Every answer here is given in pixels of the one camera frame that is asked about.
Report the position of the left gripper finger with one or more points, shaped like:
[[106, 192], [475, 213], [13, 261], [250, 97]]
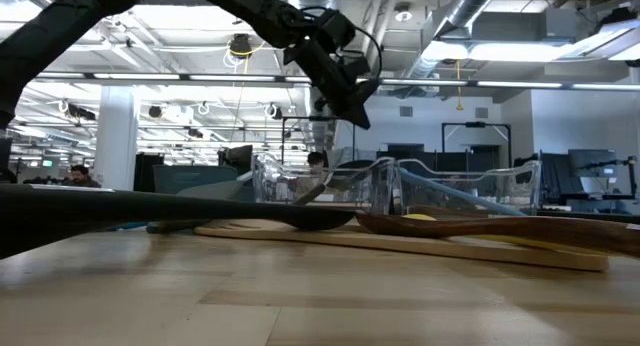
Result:
[[352, 108]]

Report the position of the large pale blue spoon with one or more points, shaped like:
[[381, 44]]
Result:
[[465, 193]]

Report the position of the dark brown wooden spoon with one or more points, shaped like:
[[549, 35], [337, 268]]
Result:
[[500, 231]]

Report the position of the blue silicone spoon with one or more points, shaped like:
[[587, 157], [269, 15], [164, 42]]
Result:
[[125, 226]]

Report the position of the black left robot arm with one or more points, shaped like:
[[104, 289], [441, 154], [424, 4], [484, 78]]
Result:
[[40, 46]]

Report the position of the person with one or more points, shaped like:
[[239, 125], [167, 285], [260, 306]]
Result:
[[80, 176], [316, 161]]

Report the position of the white ceiling sensor dome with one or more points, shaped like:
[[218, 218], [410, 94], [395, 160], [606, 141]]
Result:
[[403, 12]]

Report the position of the black monitor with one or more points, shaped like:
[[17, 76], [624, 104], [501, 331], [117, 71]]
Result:
[[237, 158]]

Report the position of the reddish brown wooden utensil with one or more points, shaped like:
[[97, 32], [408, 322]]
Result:
[[450, 211]]

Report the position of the light wooden spork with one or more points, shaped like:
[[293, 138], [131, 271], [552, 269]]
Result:
[[400, 246]]

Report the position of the teal plastic bin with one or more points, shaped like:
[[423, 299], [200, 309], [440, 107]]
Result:
[[195, 178]]

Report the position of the long ceiling light strip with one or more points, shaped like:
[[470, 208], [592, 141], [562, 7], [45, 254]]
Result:
[[150, 76]]

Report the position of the dark cabinet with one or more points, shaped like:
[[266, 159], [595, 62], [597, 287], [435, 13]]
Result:
[[147, 176]]

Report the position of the white building column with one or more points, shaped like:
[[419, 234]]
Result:
[[115, 141]]

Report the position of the grey monitor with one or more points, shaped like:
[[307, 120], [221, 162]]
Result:
[[592, 163]]

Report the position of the black equipment stand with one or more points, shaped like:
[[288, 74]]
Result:
[[632, 176]]

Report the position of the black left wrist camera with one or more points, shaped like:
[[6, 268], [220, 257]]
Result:
[[357, 70]]

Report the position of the black metal frame rig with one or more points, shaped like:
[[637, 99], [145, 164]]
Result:
[[295, 118], [475, 123]]

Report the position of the silver spiral ventilation duct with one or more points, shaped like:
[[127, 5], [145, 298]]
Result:
[[300, 136], [465, 11]]

